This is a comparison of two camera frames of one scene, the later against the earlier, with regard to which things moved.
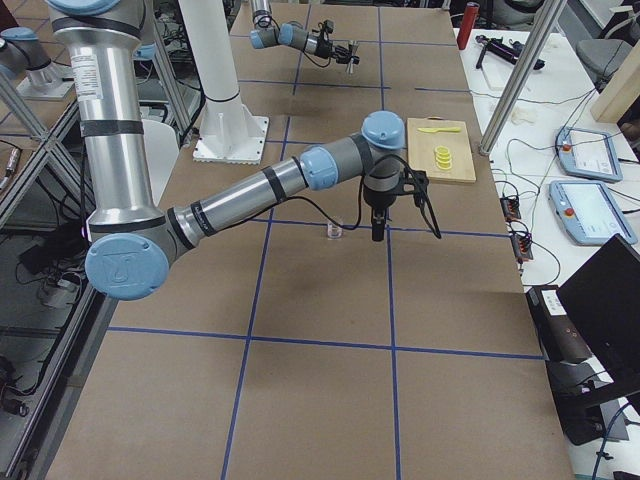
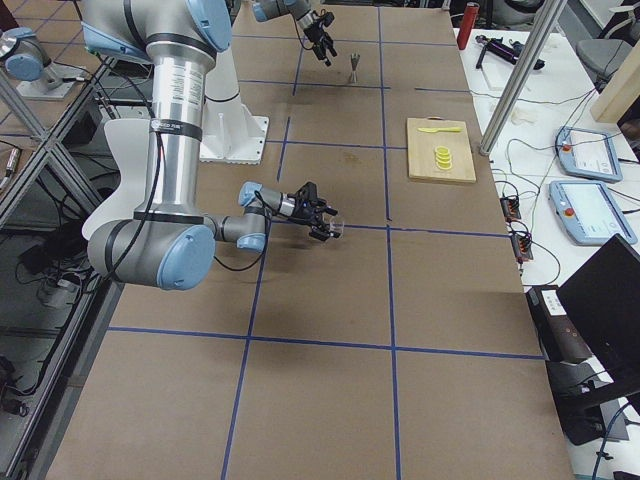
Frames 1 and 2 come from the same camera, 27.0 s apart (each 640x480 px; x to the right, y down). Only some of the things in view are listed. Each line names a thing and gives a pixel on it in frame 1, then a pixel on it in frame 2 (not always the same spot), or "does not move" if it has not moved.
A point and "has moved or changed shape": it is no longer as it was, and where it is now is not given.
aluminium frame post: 516,92 does not move
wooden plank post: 622,91 does not move
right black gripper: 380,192 to 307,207
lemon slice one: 443,150 does not move
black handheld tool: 510,51 does not move
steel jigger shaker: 353,68 has moved or changed shape
